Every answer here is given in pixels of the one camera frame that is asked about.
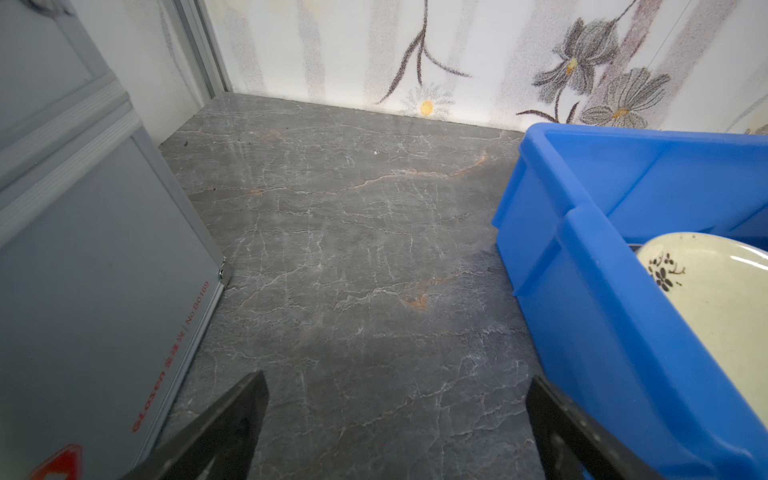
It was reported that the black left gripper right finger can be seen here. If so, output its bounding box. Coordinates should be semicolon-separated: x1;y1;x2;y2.
526;376;661;480

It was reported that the cream plate with ink flowers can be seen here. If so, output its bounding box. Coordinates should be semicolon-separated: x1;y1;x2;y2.
635;232;767;423

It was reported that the blue plastic bin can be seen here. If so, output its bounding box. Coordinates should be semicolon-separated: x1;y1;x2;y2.
493;123;767;479

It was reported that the silver aluminium case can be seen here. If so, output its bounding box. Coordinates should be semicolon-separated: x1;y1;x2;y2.
1;1;225;479

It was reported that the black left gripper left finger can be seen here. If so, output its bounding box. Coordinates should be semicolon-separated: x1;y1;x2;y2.
124;370;269;479

